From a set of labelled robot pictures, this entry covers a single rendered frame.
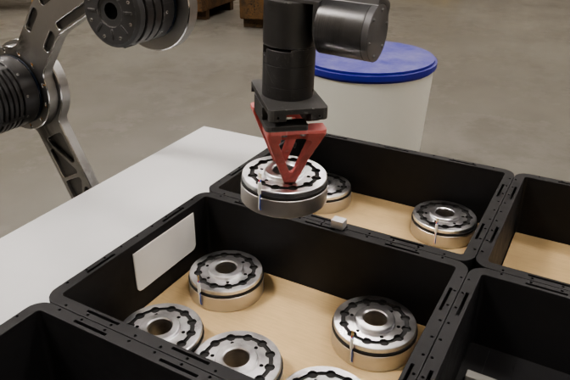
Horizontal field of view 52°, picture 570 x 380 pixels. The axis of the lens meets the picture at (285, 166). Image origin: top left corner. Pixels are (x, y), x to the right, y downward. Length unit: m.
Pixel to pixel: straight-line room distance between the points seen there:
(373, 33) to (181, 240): 0.43
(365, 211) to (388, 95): 1.33
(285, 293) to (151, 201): 0.61
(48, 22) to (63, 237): 0.51
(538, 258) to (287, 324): 0.41
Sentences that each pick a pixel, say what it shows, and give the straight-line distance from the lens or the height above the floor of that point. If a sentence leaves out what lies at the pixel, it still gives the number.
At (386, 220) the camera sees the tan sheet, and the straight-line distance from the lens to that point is 1.02.
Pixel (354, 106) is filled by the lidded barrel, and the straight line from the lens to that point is 2.34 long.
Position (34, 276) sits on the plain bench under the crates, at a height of 0.70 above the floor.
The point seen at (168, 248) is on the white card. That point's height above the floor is 0.89.
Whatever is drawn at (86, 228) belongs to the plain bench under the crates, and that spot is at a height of 0.70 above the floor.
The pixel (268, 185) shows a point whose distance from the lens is 0.67.
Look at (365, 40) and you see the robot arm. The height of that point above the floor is 1.21.
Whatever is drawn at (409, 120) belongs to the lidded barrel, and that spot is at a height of 0.50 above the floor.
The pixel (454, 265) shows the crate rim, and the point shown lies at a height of 0.93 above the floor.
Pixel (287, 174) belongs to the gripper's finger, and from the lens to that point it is 0.67.
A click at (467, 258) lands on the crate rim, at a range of 0.76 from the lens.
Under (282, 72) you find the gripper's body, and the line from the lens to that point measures 0.62.
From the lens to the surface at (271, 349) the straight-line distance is 0.70.
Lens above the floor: 1.34
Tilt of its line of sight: 25 degrees down
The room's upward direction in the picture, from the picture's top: straight up
